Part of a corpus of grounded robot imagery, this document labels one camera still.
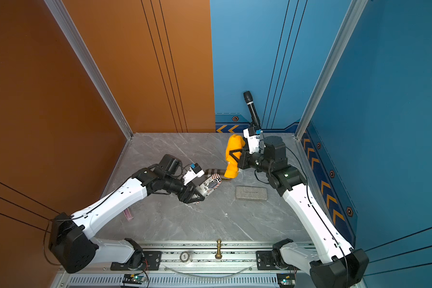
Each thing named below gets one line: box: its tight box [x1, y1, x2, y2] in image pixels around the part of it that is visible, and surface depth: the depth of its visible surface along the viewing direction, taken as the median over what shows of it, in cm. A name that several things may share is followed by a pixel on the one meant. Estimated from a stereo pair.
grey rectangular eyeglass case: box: [235, 185, 268, 201], surface depth 91 cm
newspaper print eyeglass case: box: [198, 173, 222, 198], surface depth 73 cm
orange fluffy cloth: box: [224, 134, 246, 179], surface depth 68 cm
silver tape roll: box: [179, 251, 191, 263], surface depth 71 cm
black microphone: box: [243, 90, 261, 129], surface depth 100 cm
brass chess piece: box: [214, 238, 223, 260], surface depth 77 cm
